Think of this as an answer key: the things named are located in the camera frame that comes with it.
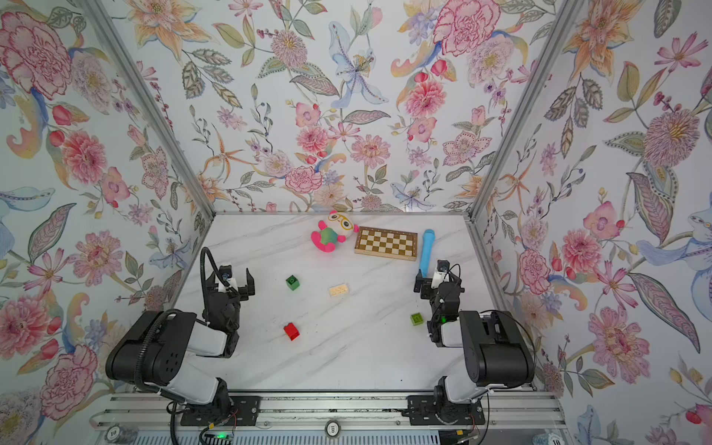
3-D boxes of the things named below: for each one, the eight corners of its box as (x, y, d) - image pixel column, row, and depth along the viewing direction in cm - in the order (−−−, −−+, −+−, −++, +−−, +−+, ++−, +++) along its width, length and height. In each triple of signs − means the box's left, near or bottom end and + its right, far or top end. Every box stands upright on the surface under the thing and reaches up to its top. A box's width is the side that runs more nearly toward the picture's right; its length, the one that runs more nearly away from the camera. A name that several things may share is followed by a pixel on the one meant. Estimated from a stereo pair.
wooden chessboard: (354, 253, 111) (354, 247, 108) (360, 230, 119) (360, 224, 116) (414, 263, 108) (416, 257, 105) (416, 239, 116) (418, 233, 113)
